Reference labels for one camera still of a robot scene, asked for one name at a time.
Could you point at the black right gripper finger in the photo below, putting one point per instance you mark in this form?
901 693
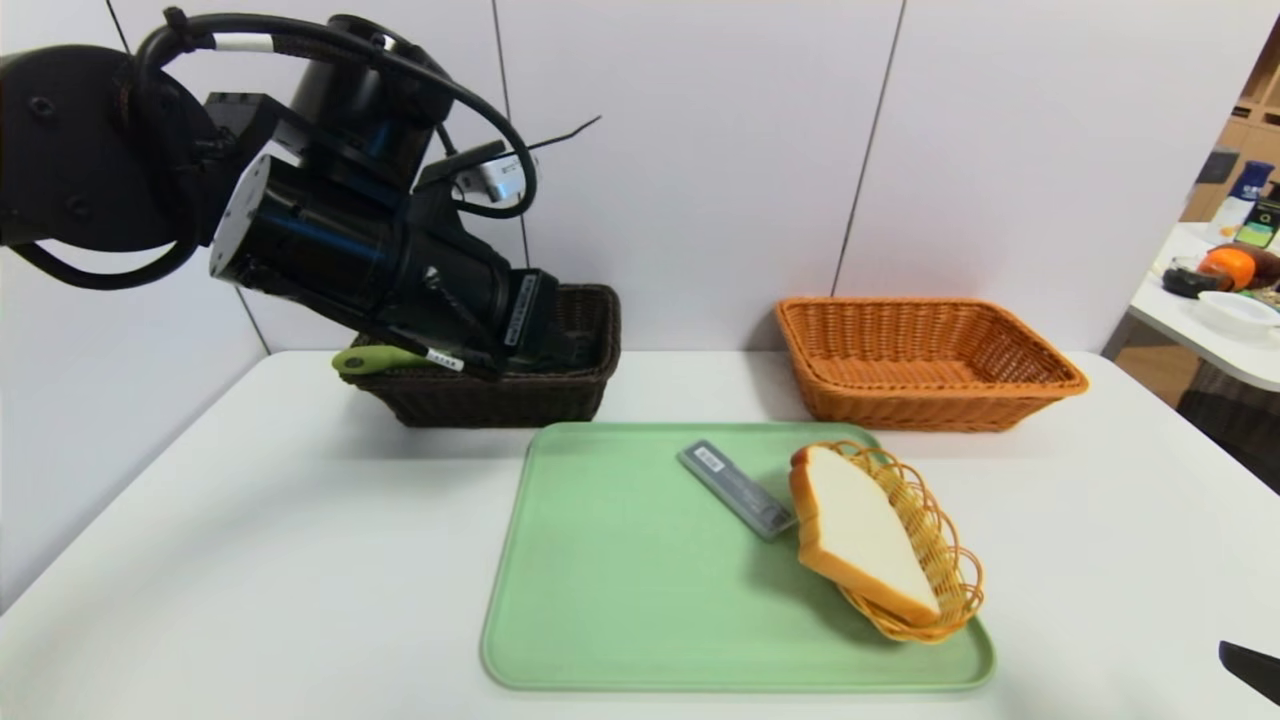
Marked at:
1255 672

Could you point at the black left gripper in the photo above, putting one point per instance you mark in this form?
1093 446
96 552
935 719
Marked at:
527 309

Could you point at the grey rectangular pencil case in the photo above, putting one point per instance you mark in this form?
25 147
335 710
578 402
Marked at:
735 488

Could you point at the orange and black left arm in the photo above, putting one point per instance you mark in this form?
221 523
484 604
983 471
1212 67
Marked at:
70 150

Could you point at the dark brown wicker basket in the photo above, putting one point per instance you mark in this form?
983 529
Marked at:
500 405

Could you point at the small oval woven basket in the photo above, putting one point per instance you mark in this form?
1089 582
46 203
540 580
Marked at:
945 560

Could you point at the orange wicker basket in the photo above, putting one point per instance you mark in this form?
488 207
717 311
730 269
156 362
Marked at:
900 410

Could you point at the light green plastic tray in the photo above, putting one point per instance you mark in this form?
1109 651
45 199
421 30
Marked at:
620 600

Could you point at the white shallow bowl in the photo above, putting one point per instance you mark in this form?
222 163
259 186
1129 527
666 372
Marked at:
1238 310

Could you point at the white side table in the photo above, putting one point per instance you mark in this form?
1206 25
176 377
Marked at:
1180 315

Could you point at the small black object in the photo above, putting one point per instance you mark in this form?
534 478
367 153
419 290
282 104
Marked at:
1187 282

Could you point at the white bread slice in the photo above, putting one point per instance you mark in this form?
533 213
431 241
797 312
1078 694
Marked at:
860 530

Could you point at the orange fruit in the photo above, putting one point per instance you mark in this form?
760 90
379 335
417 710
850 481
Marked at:
1228 268

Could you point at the brown round object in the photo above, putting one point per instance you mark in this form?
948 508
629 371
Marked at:
1268 264

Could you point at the dark green package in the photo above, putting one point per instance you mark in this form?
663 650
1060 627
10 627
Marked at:
1262 222

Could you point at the white bottle with blue cap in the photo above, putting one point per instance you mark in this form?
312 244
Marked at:
1238 203

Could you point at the small grey box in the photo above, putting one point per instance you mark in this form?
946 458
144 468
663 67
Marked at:
1216 166

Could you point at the wooden shelf unit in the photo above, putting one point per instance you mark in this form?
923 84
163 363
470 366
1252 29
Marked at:
1255 140

